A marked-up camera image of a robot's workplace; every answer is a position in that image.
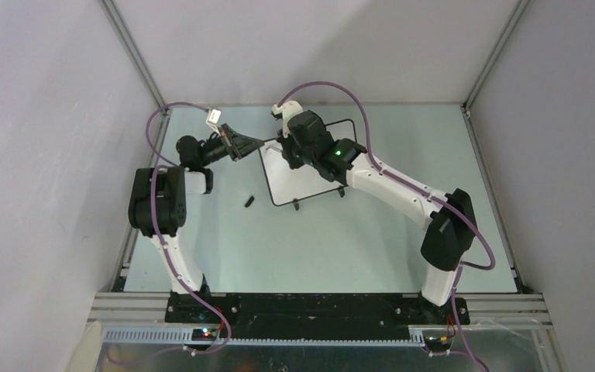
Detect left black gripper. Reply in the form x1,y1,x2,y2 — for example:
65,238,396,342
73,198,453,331
199,124,264,168

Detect black white marker pen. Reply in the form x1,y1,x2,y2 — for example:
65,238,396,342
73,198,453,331
264,143,283,153

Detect black framed whiteboard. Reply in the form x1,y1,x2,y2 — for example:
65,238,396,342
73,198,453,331
258,119,358,207

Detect black marker cap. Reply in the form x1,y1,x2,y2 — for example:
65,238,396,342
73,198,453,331
244,195,255,208

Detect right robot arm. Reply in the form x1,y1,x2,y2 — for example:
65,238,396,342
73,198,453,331
271,105,476,324

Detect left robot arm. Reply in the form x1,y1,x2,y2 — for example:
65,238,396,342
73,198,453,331
128,124,265,323

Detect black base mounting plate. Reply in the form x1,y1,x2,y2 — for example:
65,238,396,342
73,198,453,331
164,292,470,341

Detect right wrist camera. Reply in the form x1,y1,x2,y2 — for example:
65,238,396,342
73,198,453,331
271,100,304,138

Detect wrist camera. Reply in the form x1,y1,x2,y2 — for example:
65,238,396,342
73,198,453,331
271,100,304,138
205,108,222,127

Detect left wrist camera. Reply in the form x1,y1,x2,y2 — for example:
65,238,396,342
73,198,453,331
205,108,222,127

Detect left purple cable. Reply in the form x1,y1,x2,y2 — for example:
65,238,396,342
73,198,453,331
146,102,232,357

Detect aluminium frame rail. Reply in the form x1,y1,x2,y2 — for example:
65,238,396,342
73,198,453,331
88,292,552,347

